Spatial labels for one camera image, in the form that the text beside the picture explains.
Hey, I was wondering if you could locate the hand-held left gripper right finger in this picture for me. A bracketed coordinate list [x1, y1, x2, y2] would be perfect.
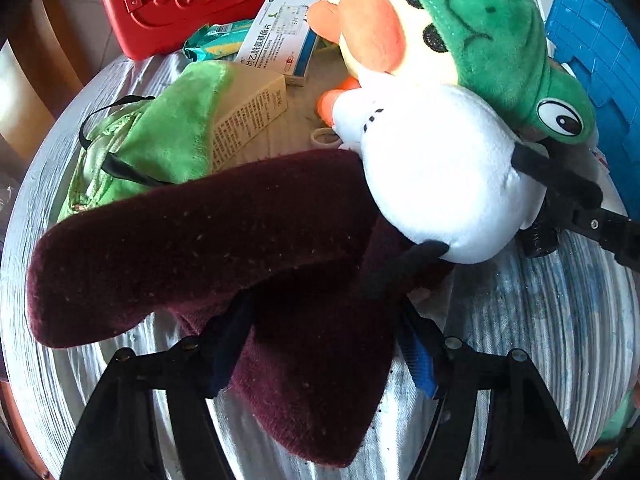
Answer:
[395, 300, 583, 480]

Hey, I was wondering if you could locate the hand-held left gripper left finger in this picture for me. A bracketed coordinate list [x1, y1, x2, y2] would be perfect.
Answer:
[60, 300, 257, 480]

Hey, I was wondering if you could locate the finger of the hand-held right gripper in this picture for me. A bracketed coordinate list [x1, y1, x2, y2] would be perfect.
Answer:
[550, 195, 640, 273]

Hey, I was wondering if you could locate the maroon fuzzy sock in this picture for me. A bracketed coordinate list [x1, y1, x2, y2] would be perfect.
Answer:
[25, 147, 456, 468]

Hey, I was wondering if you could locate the blue plastic container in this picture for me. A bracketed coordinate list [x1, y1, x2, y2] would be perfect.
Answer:
[544, 0, 640, 221]

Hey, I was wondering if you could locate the white duck plush green hat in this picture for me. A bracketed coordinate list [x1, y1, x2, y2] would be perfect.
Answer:
[306, 0, 603, 301]

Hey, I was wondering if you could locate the grey striped bedsheet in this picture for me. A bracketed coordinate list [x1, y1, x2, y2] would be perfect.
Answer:
[0, 50, 640, 480]

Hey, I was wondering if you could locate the green plush pouch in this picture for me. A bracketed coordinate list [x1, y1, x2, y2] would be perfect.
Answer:
[56, 60, 241, 223]

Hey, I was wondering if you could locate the beige carton box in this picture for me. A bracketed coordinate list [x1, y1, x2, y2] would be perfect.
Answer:
[207, 67, 289, 176]

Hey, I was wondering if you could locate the green snack packet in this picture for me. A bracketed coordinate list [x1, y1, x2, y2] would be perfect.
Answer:
[182, 20, 256, 63]

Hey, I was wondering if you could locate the white blue medicine box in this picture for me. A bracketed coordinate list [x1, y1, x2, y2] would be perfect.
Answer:
[234, 0, 321, 88]

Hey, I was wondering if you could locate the red bear-embossed carry case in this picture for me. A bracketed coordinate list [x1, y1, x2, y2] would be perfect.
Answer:
[97, 0, 298, 61]

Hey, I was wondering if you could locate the small white ring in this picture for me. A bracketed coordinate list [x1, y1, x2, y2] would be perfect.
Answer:
[311, 127, 343, 148]

